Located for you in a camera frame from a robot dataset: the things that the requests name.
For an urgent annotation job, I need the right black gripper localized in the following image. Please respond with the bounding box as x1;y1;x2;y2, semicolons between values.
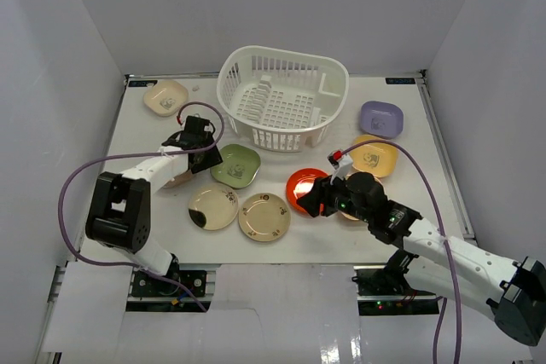
296;170;371;224

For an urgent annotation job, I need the brown square panda plate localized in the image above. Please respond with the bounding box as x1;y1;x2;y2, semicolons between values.
163;170;193;189

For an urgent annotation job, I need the orange round plate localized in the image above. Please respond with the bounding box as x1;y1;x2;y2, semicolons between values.
285;168;328;217

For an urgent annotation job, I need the green square panda plate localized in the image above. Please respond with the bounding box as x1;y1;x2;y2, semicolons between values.
210;144;261;189

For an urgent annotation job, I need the cream square panda plate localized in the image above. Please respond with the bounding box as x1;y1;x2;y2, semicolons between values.
142;79;189;117

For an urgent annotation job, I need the yellow square panda plate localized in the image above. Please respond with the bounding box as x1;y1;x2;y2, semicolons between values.
350;134;398;179

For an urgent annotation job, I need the purple square panda plate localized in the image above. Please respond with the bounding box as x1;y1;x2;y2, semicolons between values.
359;101;404;140

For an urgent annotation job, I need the pale peach round plate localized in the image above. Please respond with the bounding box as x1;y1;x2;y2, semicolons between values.
341;212;361;222

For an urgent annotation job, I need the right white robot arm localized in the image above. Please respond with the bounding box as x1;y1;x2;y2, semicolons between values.
297;172;545;346

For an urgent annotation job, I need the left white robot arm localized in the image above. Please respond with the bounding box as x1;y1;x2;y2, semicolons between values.
85;116;223;295

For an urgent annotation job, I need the cream round plate black mark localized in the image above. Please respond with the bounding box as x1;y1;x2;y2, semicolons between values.
188;183;239;231

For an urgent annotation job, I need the cream round floral plate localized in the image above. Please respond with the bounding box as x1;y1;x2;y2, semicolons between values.
238;193;291;243

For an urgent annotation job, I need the white plastic dish basket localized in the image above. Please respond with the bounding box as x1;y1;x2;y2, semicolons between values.
217;45;349;153

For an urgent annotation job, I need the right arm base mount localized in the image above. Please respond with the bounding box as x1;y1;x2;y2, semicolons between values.
351;250;439;317

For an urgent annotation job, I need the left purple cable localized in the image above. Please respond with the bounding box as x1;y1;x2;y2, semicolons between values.
58;101;226;313

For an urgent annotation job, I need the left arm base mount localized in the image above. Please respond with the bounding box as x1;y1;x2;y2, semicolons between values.
129;270;207;298

